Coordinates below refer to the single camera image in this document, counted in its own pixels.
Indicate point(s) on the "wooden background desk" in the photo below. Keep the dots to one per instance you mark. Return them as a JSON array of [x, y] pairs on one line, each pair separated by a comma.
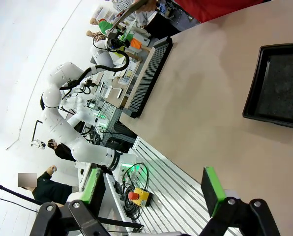
[[123, 81]]

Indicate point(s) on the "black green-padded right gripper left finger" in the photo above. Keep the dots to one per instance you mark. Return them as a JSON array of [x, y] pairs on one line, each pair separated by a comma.
[[92, 186]]

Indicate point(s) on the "black camera tripod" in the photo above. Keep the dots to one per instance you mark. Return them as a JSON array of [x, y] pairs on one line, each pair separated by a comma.
[[11, 193]]

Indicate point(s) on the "white headset on black stand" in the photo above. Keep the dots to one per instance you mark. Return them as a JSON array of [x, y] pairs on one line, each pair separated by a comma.
[[38, 137]]

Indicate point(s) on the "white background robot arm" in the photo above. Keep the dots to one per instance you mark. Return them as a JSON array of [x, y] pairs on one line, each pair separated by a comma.
[[81, 111]]

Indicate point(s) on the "black slotted PCB rack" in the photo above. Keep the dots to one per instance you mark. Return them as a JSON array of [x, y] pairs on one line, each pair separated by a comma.
[[150, 76]]

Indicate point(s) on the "aluminium slotted base plate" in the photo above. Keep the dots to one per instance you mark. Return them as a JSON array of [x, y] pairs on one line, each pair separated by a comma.
[[166, 186]]

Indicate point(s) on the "person in black sweater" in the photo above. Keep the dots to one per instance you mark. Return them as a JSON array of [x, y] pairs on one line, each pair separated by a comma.
[[51, 190]]

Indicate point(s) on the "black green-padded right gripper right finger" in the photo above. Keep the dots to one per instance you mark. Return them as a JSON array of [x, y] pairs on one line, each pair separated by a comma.
[[211, 189]]

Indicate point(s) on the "white Franka left robot arm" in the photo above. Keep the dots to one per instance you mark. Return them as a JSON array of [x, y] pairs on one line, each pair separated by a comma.
[[63, 127]]

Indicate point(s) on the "person in grey top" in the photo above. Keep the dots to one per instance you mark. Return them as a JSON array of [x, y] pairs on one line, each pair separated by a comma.
[[158, 23]]

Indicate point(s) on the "yellow emergency stop box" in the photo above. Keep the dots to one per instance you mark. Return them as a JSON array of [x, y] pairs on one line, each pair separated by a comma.
[[141, 195]]

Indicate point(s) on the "black plastic tray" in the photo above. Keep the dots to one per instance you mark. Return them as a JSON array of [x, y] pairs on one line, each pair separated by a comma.
[[275, 86]]

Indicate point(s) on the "mannequin with orange shorts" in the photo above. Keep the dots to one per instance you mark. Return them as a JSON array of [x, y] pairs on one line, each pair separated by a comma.
[[134, 44]]

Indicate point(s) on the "person in red top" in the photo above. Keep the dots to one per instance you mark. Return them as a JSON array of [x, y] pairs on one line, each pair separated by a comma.
[[210, 8]]

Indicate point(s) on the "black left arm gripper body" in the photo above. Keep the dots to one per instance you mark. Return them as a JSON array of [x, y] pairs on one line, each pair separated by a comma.
[[115, 39]]

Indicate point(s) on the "mannequin with green shirt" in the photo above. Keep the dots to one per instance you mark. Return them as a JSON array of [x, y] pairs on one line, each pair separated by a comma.
[[103, 24]]

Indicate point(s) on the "person with dark long hair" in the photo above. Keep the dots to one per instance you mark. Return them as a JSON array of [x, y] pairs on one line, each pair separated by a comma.
[[60, 151]]

